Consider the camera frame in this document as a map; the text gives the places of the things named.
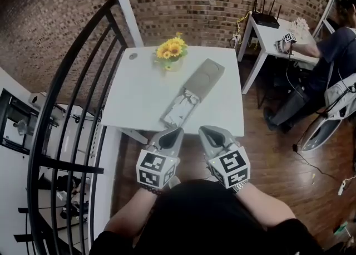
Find black metal railing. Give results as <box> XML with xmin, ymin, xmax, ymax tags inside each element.
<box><xmin>13</xmin><ymin>0</ymin><xmax>126</xmax><ymax>255</ymax></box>

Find white power strip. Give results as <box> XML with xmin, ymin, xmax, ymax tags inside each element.
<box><xmin>337</xmin><ymin>175</ymin><xmax>356</xmax><ymax>197</ymax></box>

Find black router with antennas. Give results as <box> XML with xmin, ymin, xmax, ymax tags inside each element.
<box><xmin>251</xmin><ymin>0</ymin><xmax>282</xmax><ymax>30</ymax></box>

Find black floor cable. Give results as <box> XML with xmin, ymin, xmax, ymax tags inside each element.
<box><xmin>291</xmin><ymin>143</ymin><xmax>343</xmax><ymax>180</ymax></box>

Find person's right forearm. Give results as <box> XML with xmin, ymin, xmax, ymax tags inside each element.
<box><xmin>233</xmin><ymin>184</ymin><xmax>297</xmax><ymax>230</ymax></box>

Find light grey chair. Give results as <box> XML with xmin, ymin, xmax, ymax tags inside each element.
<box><xmin>301</xmin><ymin>72</ymin><xmax>356</xmax><ymax>152</ymax></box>

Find white metal frame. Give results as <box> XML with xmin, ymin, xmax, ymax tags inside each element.
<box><xmin>312</xmin><ymin>0</ymin><xmax>352</xmax><ymax>40</ymax></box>

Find white cabinet with glass door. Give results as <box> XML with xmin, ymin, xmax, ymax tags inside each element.
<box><xmin>0</xmin><ymin>87</ymin><xmax>40</xmax><ymax>155</ymax></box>

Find person's left forearm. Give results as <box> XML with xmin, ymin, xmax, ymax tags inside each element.
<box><xmin>104</xmin><ymin>184</ymin><xmax>167</xmax><ymax>234</ymax></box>

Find white plug adapter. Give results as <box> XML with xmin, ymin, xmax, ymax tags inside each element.
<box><xmin>230</xmin><ymin>33</ymin><xmax>241</xmax><ymax>51</ymax></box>

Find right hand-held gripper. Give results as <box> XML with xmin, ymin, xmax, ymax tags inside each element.
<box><xmin>198</xmin><ymin>125</ymin><xmax>251</xmax><ymax>190</ymax></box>

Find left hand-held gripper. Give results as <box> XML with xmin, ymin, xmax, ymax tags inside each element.
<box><xmin>135</xmin><ymin>126</ymin><xmax>185</xmax><ymax>192</ymax></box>

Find sunflowers in white pot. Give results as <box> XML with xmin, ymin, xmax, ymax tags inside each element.
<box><xmin>154</xmin><ymin>32</ymin><xmax>189</xmax><ymax>72</ymax></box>

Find grey drawer of box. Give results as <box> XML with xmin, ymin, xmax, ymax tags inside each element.
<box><xmin>159</xmin><ymin>86</ymin><xmax>201</xmax><ymax>130</ymax></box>

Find black bead bracelet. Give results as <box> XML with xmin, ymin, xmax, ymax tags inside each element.
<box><xmin>139</xmin><ymin>183</ymin><xmax>164</xmax><ymax>197</ymax></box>

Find silver metal watch band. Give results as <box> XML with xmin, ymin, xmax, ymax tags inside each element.
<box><xmin>231</xmin><ymin>180</ymin><xmax>250</xmax><ymax>194</ymax></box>

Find white decorative ornament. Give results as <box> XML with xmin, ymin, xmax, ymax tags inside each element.
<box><xmin>288</xmin><ymin>16</ymin><xmax>311</xmax><ymax>37</ymax></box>

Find yellow cable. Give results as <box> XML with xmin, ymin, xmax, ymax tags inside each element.
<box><xmin>236</xmin><ymin>11</ymin><xmax>254</xmax><ymax>27</ymax></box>

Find grey box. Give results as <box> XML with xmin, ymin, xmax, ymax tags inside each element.
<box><xmin>183</xmin><ymin>58</ymin><xmax>226</xmax><ymax>103</ymax></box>

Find person's black shirt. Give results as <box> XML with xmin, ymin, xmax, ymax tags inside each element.
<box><xmin>88</xmin><ymin>179</ymin><xmax>327</xmax><ymax>255</ymax></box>

